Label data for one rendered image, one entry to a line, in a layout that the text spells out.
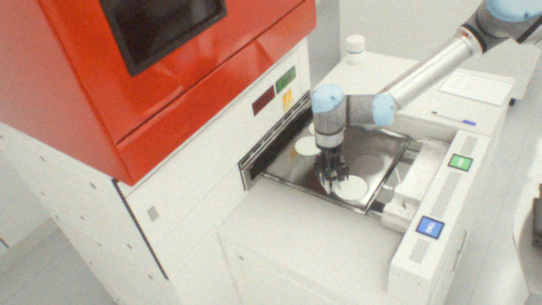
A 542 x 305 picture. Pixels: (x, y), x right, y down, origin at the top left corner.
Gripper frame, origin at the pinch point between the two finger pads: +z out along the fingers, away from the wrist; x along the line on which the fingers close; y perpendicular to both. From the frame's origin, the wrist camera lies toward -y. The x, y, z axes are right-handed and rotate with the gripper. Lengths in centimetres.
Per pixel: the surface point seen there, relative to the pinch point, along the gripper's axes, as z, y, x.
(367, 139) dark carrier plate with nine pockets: 1.5, -18.8, 18.4
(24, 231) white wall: 79, -91, -157
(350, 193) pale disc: 1.4, 3.1, 5.2
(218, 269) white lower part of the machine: 25.6, 1.7, -39.7
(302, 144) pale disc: 1.5, -23.3, -3.0
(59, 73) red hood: -58, 13, -51
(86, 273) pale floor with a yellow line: 91, -62, -122
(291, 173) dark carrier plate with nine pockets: 1.6, -10.8, -9.6
